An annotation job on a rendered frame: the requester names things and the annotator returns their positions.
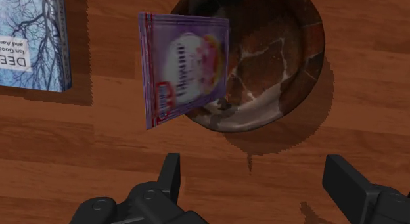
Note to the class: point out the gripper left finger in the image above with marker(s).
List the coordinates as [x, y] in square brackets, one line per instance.
[150, 197]

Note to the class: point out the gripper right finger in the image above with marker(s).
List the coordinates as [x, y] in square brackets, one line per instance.
[358, 188]

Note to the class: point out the purple snack packet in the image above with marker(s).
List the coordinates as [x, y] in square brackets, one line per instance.
[185, 66]

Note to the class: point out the brown cracked-pattern bowl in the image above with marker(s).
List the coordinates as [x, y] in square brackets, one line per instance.
[275, 66]

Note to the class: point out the blue tree-cover book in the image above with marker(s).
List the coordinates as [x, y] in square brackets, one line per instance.
[32, 40]

